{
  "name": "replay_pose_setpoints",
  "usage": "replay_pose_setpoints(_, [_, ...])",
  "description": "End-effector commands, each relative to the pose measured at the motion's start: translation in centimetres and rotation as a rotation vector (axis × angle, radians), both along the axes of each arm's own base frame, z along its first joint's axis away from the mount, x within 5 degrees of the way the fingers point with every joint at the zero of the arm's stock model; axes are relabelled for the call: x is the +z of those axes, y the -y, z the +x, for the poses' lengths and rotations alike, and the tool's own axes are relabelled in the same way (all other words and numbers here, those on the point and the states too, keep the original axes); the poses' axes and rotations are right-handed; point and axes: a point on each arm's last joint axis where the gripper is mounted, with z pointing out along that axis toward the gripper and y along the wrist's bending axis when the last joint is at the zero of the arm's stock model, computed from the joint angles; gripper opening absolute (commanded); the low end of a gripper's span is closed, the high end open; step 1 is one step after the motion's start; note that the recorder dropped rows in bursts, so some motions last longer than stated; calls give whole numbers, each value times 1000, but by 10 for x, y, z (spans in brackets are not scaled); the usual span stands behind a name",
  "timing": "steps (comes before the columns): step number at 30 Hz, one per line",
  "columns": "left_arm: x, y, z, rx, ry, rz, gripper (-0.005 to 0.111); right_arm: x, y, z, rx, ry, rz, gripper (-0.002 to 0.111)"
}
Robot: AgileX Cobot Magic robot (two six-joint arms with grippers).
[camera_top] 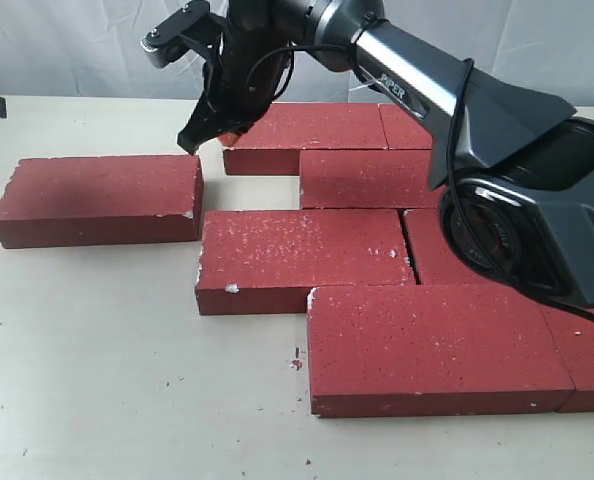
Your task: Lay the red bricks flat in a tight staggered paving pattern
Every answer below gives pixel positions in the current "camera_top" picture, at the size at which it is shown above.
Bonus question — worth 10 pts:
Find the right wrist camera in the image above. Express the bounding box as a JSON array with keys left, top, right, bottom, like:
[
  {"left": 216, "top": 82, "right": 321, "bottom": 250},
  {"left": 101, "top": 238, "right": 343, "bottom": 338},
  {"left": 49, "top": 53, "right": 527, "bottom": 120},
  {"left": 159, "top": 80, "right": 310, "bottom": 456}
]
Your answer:
[{"left": 141, "top": 1, "right": 226, "bottom": 69}]

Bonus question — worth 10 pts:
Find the red brick base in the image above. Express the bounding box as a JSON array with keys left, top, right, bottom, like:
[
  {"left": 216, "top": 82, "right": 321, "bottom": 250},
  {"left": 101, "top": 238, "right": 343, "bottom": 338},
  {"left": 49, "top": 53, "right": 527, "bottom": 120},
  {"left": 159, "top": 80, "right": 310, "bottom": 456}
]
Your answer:
[
  {"left": 378, "top": 104, "right": 432, "bottom": 150},
  {"left": 222, "top": 103, "right": 387, "bottom": 176}
]

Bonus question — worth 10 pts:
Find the red brick top back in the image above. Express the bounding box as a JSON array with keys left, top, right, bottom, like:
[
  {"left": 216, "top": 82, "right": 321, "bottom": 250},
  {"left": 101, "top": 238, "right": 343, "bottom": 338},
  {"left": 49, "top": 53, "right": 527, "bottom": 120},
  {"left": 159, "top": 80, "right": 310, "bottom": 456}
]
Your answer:
[{"left": 0, "top": 155, "right": 204, "bottom": 249}]

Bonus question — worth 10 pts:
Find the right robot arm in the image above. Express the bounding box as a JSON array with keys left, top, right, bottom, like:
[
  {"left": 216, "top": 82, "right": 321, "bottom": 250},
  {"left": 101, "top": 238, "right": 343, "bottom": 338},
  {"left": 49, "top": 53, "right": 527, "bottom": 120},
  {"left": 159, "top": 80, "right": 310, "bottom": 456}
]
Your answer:
[{"left": 159, "top": 1, "right": 594, "bottom": 323}]

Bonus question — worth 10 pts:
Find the red brick back right base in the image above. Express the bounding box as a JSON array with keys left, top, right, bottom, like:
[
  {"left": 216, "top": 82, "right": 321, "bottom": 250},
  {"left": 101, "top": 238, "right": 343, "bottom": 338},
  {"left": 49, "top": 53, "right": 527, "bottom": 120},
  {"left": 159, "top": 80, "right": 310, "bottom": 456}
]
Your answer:
[{"left": 378, "top": 104, "right": 432, "bottom": 150}]

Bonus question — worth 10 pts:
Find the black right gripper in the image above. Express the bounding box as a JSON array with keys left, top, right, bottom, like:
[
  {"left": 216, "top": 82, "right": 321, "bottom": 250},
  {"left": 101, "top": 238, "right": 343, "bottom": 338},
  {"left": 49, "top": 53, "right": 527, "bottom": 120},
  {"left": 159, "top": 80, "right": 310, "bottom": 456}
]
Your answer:
[{"left": 177, "top": 20, "right": 289, "bottom": 154}]

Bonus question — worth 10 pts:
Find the red brick back left base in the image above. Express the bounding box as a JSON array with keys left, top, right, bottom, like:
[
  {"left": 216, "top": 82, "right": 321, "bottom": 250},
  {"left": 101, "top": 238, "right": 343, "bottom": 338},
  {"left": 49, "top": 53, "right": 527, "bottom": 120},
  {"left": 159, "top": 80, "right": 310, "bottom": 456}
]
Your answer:
[{"left": 222, "top": 103, "right": 387, "bottom": 176}]

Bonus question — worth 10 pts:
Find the white backdrop cloth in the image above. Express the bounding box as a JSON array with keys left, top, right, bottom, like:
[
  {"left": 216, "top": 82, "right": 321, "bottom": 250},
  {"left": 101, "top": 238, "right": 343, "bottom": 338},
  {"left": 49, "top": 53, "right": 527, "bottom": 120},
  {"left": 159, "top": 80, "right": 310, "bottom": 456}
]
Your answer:
[{"left": 0, "top": 0, "right": 594, "bottom": 106}]

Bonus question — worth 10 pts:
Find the red brick middle row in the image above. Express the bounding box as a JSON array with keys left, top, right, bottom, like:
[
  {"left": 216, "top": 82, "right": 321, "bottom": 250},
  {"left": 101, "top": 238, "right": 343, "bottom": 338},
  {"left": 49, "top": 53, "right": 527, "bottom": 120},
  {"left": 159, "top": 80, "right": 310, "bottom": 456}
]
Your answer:
[{"left": 403, "top": 209, "right": 489, "bottom": 285}]

